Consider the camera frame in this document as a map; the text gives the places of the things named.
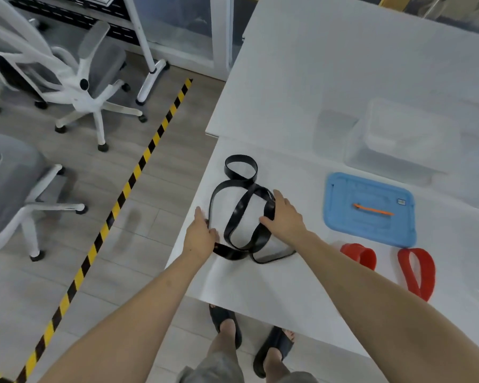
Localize person's right hand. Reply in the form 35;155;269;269
259;190;308;246

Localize person's left hand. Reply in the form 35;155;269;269
183;206;221;263

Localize black resistance band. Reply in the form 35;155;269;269
208;155;297;265

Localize person's right forearm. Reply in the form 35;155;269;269
291;230;479;383

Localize person's left forearm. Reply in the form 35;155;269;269
38;251;211;383

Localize black left slipper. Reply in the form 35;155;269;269
208;303;243;350

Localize black slipper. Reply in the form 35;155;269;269
208;303;243;350
252;326;295;380

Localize blue plastic lid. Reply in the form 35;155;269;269
323;172;418;248

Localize person's left leg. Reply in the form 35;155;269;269
207;318;238;365

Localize person's leg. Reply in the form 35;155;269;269
263;330;296;383
207;318;238;365

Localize orange pen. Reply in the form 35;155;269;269
352;203;395;217

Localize yellow black floor tape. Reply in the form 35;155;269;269
0;78;194;383

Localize black right slipper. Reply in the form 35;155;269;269
252;326;295;380

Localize grey shorts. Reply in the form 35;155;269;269
177;350;319;383

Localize person's right leg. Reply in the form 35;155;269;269
263;330;296;383

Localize clear plastic container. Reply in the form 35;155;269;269
343;97;464;189

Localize red resistance band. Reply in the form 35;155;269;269
340;243;436;303

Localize white stand leg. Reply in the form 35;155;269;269
121;0;171;106

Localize white grey office chair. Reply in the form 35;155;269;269
0;0;148;153

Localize white framed glass partition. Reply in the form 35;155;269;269
131;0;235;82

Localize black perforated panel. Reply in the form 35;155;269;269
9;0;141;47

